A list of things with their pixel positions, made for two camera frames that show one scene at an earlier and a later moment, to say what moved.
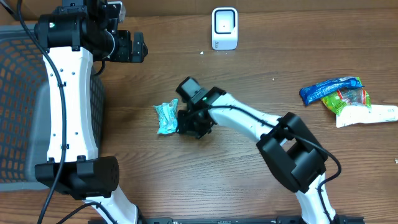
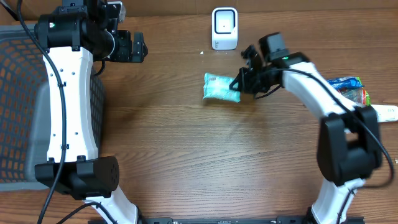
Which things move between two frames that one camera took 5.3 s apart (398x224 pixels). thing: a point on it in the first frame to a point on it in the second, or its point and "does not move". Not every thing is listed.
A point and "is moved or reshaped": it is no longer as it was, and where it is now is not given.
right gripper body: x=195 y=123 to x=255 y=80
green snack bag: x=321 y=89 is moved or reshaped
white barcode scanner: x=224 y=28 does not move
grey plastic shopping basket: x=24 y=108 does not move
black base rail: x=337 y=219 does not move
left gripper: x=125 y=55 does not move
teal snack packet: x=168 y=117 to x=217 y=88
